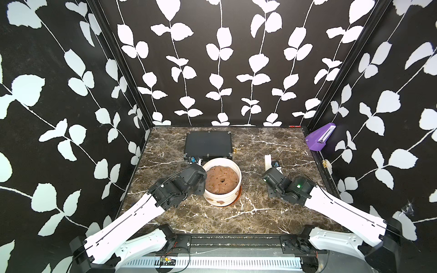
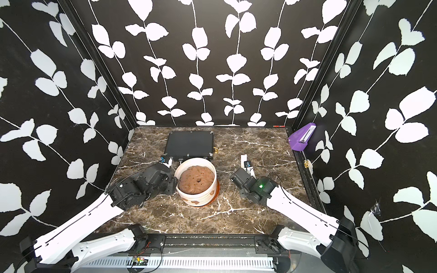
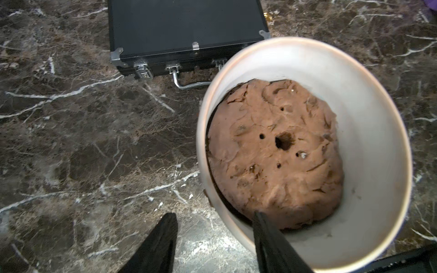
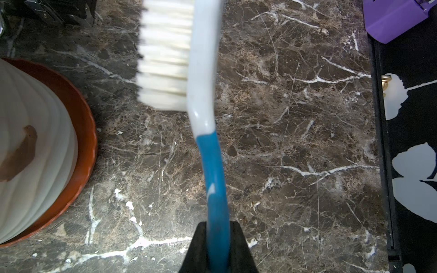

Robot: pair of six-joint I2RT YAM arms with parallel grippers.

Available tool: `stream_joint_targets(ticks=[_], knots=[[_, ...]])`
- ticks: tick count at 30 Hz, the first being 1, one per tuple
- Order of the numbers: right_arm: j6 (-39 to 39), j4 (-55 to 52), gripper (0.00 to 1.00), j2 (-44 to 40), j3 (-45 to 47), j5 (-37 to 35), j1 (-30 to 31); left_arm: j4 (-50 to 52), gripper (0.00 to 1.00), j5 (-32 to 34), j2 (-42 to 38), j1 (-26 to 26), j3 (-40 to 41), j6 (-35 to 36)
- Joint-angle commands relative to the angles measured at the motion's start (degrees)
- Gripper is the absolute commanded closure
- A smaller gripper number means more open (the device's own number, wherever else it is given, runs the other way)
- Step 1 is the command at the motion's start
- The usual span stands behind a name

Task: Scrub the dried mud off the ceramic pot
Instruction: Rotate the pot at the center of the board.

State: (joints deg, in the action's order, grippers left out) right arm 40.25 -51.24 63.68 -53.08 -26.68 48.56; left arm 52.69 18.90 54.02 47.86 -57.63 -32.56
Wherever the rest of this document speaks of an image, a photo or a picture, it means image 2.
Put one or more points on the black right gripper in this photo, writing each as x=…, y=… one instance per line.
x=242, y=194

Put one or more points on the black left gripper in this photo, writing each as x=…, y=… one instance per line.
x=173, y=183

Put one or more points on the white ceramic pot with mud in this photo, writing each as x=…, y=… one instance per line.
x=197, y=180

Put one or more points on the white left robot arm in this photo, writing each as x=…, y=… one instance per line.
x=64, y=249

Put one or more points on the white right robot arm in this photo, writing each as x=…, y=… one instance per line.
x=334, y=242

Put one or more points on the black hard case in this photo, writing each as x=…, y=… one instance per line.
x=184, y=145

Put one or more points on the purple wall bracket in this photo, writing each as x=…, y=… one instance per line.
x=298, y=140

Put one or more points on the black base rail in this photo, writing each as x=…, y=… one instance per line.
x=209, y=245

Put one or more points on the white perforated cable strip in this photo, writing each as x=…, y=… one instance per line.
x=208, y=263

